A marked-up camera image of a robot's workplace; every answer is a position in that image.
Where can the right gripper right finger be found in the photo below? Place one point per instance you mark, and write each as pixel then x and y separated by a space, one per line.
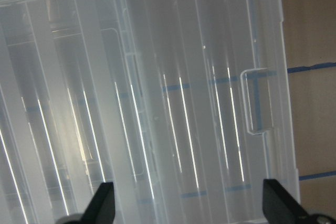
pixel 279 206

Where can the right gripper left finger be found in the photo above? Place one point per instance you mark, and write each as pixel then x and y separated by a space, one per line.
pixel 101 209

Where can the clear plastic box lid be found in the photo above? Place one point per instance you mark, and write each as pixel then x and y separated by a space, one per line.
pixel 215 107

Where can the clear plastic storage box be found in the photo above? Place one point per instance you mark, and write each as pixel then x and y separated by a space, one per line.
pixel 68 115

